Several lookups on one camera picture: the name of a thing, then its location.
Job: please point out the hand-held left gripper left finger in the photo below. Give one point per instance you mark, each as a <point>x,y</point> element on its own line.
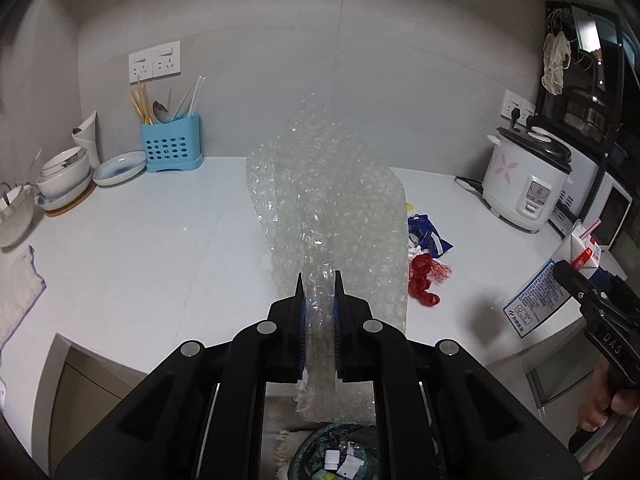
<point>300,320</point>

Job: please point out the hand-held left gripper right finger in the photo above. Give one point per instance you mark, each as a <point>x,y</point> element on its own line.
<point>339,320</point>

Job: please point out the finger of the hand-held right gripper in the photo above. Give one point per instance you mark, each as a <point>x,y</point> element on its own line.
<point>611,279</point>
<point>577,287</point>

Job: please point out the blue white milk carton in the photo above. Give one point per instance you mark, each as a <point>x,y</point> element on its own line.
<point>540,295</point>

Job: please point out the red mesh net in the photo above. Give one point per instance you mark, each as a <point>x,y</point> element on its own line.
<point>422,280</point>

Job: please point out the clear bubble wrap sheet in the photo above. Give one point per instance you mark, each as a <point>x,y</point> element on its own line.
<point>340,200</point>

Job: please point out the dark mesh trash bin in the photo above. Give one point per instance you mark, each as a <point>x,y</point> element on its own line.
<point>320,440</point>

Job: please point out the blue snack bag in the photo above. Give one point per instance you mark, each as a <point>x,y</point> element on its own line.
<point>430,237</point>

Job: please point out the person's right hand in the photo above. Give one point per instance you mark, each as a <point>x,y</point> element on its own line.
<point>597,405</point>

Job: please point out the white microwave oven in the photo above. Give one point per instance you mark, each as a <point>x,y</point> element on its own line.
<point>605,200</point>

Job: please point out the white floral rice cooker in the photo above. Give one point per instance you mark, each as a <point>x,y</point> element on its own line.
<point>525,180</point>

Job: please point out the dark blue basin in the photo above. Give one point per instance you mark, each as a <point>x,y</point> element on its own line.
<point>619,152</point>

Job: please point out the white mop head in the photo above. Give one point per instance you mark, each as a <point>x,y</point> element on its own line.
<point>285,455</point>

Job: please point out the black metal rack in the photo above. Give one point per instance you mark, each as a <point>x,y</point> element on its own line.
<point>612,125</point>

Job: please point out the black power plug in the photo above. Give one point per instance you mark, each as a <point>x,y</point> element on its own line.
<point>515,117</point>

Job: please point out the beige corner cabinet door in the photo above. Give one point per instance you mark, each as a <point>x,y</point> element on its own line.
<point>95,385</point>

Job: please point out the blue utensil holder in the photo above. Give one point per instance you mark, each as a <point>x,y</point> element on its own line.
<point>170,147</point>

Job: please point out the beige mesh dish cloth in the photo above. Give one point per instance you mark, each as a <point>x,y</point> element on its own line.
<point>556,62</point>

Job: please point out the blue striped plate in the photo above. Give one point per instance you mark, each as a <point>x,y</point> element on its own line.
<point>119,167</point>

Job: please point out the white plastic stick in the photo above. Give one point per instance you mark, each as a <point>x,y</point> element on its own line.
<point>187,97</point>
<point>197,95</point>

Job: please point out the metal spoon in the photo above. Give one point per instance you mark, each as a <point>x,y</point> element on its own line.
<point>161,112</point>

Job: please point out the wooden trivet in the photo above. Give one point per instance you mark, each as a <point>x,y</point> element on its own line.
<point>75,207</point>

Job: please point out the bundle of wooden chopsticks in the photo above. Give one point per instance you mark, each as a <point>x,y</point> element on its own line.
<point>140,105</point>

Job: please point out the large white bowl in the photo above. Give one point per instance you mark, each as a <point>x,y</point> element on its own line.
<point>65,185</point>

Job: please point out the white slanted jug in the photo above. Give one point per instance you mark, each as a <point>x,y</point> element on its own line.
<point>87,140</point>

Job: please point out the white knit cloth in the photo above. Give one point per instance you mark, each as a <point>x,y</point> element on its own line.
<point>20,295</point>

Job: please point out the small white bowl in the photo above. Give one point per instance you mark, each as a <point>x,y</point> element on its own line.
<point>65,160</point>

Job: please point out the white wall socket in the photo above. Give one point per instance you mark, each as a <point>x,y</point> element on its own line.
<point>510,102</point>
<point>140,67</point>
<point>527,112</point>
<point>166,60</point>

